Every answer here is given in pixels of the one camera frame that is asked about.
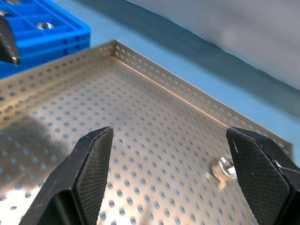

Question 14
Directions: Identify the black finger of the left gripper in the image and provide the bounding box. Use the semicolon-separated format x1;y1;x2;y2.
0;15;21;67

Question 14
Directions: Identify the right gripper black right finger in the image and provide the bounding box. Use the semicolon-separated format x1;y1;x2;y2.
225;126;300;225

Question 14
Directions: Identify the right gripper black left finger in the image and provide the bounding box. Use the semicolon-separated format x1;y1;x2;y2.
20;126;114;225

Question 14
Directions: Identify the blue plastic compartment tray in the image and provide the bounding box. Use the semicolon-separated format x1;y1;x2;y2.
0;0;91;80

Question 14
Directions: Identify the perforated steel tray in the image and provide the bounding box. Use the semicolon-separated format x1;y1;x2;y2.
0;39;294;225

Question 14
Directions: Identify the silver metal roller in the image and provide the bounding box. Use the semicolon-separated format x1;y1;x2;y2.
36;22;54;30
209;154;239;182

